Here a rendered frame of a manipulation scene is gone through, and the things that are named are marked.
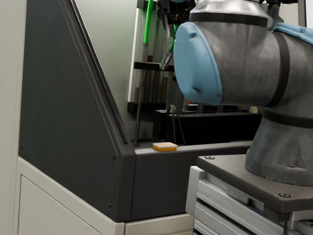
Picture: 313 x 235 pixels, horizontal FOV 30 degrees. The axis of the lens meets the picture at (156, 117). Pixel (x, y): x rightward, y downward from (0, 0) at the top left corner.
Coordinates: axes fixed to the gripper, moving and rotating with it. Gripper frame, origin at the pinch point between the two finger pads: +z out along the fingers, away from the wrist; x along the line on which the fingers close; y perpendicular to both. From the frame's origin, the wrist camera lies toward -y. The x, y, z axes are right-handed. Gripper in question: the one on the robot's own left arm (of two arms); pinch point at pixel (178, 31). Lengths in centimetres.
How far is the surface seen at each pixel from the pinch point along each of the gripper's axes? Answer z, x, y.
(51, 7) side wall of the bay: -0.6, -32.6, -13.9
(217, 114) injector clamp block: 34.0, 8.9, 2.8
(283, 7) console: 31, 36, -34
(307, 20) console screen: 38, 44, -34
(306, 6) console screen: 35, 44, -38
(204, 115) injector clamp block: 31.4, 5.0, 4.3
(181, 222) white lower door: 24.2, -5.0, 40.3
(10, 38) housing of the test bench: 20, -51, -25
